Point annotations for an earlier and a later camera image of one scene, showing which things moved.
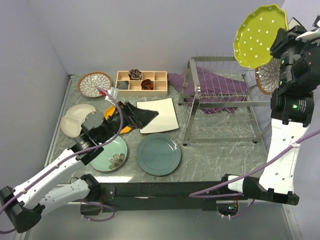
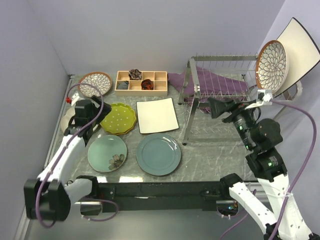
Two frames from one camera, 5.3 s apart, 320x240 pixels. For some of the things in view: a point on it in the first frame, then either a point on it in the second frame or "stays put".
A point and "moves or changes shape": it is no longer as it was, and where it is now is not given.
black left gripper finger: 141,117 to 106,110
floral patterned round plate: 89,82 stays put
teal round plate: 158,154 stays put
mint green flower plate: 113,157 stays put
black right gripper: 282,38 to 217,105
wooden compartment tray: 152,83 stays put
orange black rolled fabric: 147,84 stays put
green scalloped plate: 254,37 moves or changes shape
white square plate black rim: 166,120 stays put
